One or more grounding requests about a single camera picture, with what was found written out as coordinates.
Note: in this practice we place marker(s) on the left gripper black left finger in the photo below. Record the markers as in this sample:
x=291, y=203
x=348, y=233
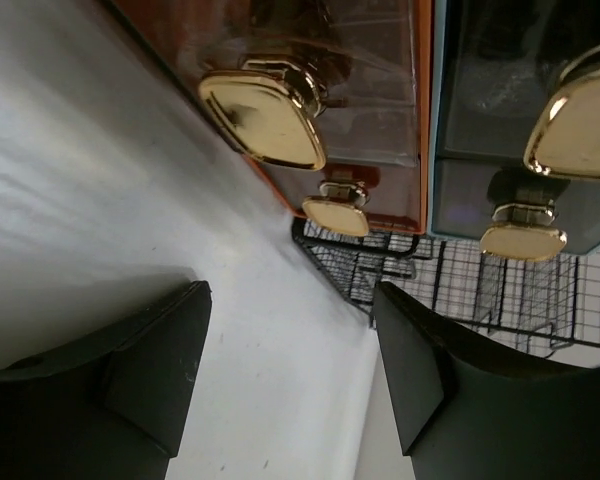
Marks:
x=110, y=405

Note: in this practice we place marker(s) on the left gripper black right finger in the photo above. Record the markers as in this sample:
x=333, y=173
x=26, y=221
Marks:
x=468, y=407

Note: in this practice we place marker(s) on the teal mini drawer cabinet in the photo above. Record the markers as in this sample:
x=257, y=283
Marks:
x=476, y=120

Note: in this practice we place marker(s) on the black wire mesh organizer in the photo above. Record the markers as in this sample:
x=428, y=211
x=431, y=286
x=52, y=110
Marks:
x=538, y=308

